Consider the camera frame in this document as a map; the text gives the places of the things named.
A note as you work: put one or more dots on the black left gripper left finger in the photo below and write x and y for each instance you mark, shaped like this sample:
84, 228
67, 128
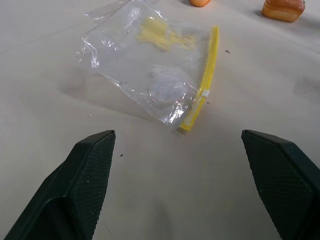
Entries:
75, 190

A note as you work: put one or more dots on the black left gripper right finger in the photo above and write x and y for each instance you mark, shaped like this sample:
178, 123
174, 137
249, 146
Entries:
282, 185

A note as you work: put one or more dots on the clear yellow-zip plastic bag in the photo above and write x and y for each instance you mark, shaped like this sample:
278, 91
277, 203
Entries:
155, 67

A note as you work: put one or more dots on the golden loaf-shaped bread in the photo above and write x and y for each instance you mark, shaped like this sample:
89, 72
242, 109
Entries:
283, 10

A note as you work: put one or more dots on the orange round object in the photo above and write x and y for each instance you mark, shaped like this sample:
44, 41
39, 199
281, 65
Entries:
199, 2

